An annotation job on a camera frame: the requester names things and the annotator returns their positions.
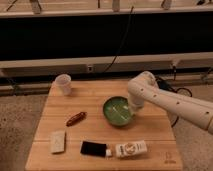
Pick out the black hanging cable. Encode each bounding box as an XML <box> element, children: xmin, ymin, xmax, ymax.
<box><xmin>101</xmin><ymin>5</ymin><xmax>135</xmax><ymax>74</ymax></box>

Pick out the white sponge block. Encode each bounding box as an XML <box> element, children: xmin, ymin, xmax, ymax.
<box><xmin>50</xmin><ymin>131</ymin><xmax>66</xmax><ymax>154</ymax></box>

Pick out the brown sausage toy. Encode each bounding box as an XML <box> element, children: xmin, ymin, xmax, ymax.
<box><xmin>66</xmin><ymin>112</ymin><xmax>86</xmax><ymax>127</ymax></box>

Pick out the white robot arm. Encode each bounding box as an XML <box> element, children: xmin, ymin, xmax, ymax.
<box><xmin>127</xmin><ymin>71</ymin><xmax>213</xmax><ymax>135</ymax></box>

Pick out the green ceramic bowl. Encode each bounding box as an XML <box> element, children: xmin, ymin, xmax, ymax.
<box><xmin>103</xmin><ymin>96</ymin><xmax>133</xmax><ymax>126</ymax></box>

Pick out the clear plastic cup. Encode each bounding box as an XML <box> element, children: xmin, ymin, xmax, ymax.
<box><xmin>55</xmin><ymin>74</ymin><xmax>71</xmax><ymax>96</ymax></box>

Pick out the white lotion bottle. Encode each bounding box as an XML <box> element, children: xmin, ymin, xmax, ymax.
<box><xmin>115</xmin><ymin>140</ymin><xmax>148</xmax><ymax>158</ymax></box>

